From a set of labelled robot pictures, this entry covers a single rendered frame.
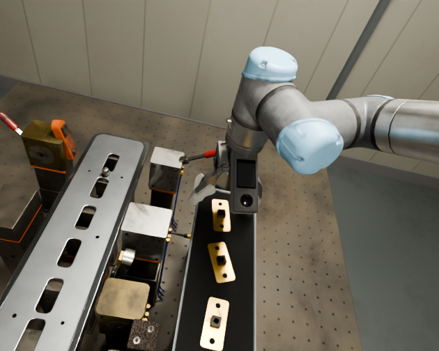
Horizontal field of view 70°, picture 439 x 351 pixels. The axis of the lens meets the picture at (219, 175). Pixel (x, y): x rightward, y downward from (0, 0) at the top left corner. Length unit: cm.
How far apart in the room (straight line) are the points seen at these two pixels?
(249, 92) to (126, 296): 46
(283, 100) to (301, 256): 94
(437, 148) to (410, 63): 214
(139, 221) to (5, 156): 88
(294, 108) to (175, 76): 207
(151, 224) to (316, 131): 45
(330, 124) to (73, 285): 63
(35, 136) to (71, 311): 50
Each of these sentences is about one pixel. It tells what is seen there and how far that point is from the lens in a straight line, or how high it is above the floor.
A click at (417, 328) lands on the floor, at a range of 243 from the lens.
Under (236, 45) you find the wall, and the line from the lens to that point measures 230.
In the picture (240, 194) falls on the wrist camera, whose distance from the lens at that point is 54.
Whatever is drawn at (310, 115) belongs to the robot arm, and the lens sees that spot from 42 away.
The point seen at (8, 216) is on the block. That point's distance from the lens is 89.
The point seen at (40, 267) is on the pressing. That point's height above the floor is 100.
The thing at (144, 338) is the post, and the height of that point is 110.
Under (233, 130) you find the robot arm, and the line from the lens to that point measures 53.
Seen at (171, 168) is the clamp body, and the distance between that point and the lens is 92.
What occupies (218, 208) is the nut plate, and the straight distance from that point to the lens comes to 71.
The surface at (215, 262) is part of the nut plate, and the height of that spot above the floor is 116.
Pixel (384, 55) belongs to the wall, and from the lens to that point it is 247.
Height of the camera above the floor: 172
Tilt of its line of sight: 46 degrees down
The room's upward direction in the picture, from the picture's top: 18 degrees clockwise
